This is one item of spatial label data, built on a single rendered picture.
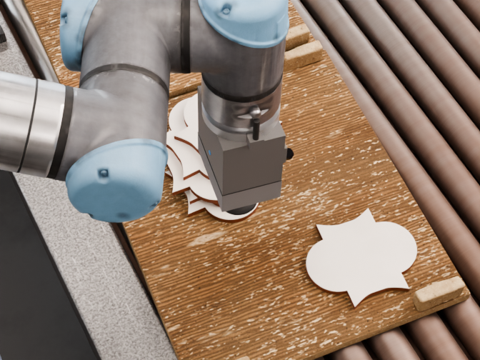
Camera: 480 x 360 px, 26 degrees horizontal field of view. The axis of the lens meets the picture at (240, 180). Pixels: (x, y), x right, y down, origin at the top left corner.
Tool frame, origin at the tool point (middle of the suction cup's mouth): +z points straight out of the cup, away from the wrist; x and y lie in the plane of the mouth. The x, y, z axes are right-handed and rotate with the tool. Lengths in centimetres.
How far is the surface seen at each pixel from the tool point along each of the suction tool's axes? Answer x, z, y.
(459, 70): -39.6, 15.3, 21.1
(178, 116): 0.6, 11.6, 21.9
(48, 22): 12.6, 14.8, 45.9
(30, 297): 26, 109, 58
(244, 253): -1.9, 15.4, 2.0
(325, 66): -21.5, 14.2, 26.2
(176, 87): -1.2, 14.8, 29.1
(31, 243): 23, 108, 72
